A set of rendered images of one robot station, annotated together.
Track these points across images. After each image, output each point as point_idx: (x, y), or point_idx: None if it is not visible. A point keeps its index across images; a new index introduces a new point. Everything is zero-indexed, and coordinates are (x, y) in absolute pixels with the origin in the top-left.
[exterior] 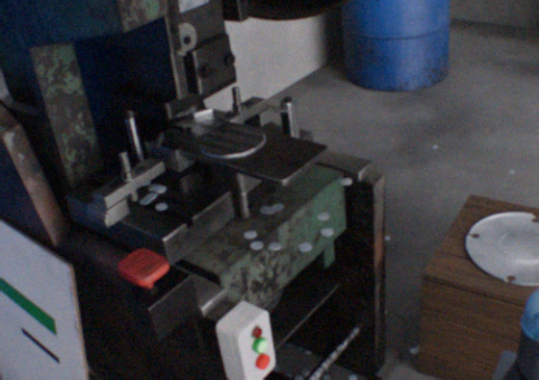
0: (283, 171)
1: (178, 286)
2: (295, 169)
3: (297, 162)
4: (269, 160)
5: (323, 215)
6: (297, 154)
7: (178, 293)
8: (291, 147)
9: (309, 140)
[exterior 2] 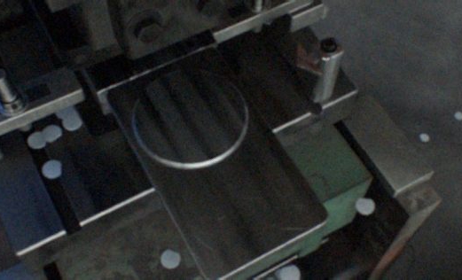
0: (223, 254)
1: None
2: (243, 260)
3: (258, 238)
4: (218, 205)
5: (291, 274)
6: (270, 213)
7: None
8: (270, 186)
9: (308, 182)
